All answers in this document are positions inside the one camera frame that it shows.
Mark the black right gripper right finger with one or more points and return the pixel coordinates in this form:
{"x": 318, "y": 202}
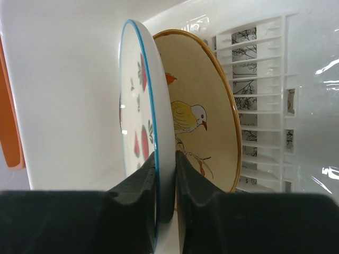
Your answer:
{"x": 213, "y": 221}

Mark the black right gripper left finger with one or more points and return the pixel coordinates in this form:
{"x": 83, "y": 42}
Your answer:
{"x": 119, "y": 220}

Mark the beige bird pattern plate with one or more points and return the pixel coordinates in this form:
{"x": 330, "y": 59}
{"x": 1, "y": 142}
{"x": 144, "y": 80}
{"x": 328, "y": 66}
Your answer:
{"x": 205, "y": 117}

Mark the white watermelon pattern plate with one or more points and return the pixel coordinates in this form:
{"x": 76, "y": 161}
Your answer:
{"x": 146, "y": 116}

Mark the orange plastic bin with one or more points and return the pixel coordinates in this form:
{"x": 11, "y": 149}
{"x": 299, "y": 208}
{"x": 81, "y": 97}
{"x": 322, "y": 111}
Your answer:
{"x": 10, "y": 136}

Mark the white plastic bin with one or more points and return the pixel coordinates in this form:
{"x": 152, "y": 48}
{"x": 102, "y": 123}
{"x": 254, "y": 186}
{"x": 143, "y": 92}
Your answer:
{"x": 62, "y": 60}

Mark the floral patterned table mat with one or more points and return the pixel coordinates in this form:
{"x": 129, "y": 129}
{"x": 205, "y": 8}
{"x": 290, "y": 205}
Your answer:
{"x": 254, "y": 62}

